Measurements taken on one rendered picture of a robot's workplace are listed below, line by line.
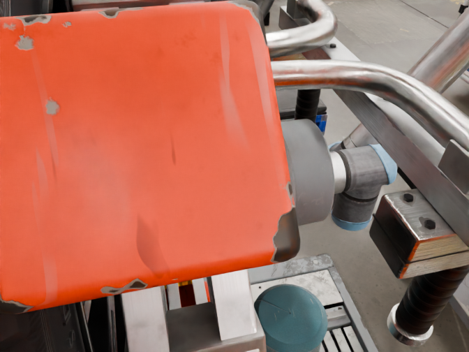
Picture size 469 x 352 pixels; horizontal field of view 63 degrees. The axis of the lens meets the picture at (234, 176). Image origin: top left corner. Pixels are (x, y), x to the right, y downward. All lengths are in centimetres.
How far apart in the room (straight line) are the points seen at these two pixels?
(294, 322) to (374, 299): 96
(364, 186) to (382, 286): 67
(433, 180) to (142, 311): 23
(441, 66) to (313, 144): 53
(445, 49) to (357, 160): 28
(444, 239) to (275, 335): 23
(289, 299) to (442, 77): 60
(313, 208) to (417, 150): 15
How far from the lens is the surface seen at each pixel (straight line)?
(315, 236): 154
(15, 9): 20
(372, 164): 83
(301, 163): 41
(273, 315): 48
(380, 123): 37
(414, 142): 33
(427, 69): 92
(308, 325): 48
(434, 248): 32
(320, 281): 132
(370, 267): 150
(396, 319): 48
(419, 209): 32
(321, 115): 164
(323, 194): 43
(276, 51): 41
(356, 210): 90
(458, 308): 95
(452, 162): 30
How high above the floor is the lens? 116
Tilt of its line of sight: 41 degrees down
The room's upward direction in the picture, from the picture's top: straight up
